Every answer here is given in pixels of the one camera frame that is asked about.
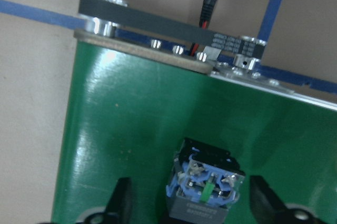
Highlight green push button switch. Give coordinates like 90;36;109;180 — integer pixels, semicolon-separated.
162;138;245;223

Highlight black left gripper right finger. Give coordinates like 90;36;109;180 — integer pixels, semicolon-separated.
250;175;288;223

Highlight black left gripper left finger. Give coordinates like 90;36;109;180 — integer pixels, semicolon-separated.
104;177;132;223

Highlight green conveyor belt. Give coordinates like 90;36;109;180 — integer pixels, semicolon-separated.
51;0;337;224

